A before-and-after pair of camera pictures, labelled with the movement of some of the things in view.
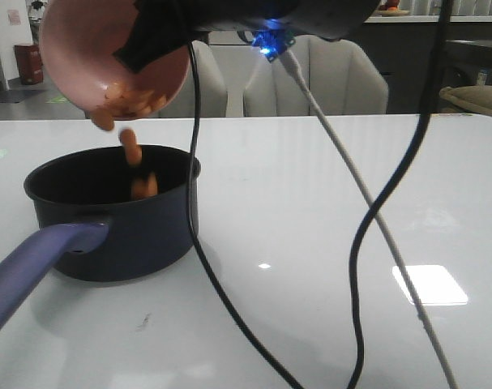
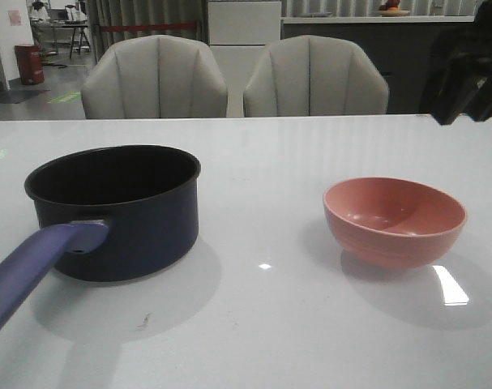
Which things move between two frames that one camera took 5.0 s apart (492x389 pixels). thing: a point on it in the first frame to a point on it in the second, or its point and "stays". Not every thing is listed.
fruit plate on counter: [390, 9] stays
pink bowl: [79, 41] to [391, 222]
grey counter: [403, 49] stays
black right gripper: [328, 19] to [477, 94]
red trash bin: [30, 63] stays
